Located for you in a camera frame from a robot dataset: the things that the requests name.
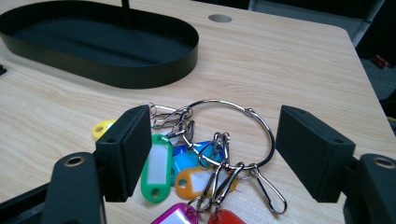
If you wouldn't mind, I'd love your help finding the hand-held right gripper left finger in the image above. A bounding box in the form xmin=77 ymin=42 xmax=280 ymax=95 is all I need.
xmin=40 ymin=105 xmax=152 ymax=224

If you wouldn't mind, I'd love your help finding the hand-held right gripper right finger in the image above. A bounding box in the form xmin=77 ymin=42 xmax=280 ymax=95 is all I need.
xmin=275 ymin=105 xmax=396 ymax=224

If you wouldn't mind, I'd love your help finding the bunch of colourful key tags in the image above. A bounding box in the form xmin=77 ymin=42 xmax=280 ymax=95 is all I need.
xmin=92 ymin=102 xmax=288 ymax=224

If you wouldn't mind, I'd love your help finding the black oval metal tray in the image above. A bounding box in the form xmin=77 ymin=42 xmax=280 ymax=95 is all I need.
xmin=0 ymin=0 xmax=200 ymax=90

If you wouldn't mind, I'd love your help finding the small red object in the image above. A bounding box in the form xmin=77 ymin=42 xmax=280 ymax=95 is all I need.
xmin=372 ymin=54 xmax=391 ymax=70

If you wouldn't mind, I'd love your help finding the black upright rod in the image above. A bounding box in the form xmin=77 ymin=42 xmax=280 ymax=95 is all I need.
xmin=120 ymin=0 xmax=132 ymax=28

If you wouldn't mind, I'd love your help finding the grey round cable grommet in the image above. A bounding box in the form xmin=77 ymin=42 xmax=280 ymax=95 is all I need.
xmin=207 ymin=13 xmax=233 ymax=23

